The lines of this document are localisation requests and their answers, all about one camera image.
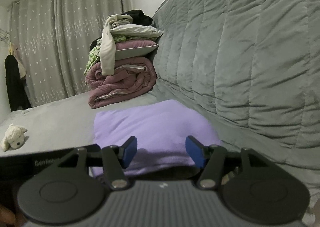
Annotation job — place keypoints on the black hanging coat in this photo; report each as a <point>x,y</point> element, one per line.
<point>16,84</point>

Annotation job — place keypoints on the mauve folded quilt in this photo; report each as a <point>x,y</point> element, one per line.
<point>125,84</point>

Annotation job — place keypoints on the beige hanging garment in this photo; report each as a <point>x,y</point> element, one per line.
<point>21,66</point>

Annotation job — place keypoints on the green patterned cloth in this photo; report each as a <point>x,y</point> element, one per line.
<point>92,59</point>

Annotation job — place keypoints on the grey star-print curtain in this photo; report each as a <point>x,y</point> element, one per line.
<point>62,41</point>

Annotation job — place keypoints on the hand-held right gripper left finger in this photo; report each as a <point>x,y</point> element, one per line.
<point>128,153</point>

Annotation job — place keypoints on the black garment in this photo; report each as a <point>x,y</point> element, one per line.
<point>141,18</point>

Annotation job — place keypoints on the grey bed cover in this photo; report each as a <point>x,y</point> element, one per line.
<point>57,121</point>

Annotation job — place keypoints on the person's left forearm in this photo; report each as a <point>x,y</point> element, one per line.
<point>6,217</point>

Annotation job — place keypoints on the cream garment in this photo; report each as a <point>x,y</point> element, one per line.
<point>108,46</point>

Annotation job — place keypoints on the purple pants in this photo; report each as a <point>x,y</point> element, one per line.
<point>155,124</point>

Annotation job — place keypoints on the grey quilted headboard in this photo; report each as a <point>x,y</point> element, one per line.
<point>237,54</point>

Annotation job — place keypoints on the grey pillow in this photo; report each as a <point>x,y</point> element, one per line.
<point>137,30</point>

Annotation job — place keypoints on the white plush dog toy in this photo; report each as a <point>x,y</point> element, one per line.
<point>13,136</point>

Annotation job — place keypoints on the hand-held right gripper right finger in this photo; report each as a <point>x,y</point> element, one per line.
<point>196,153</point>

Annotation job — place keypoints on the mauve pillow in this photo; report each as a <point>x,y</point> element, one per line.
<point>135,48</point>

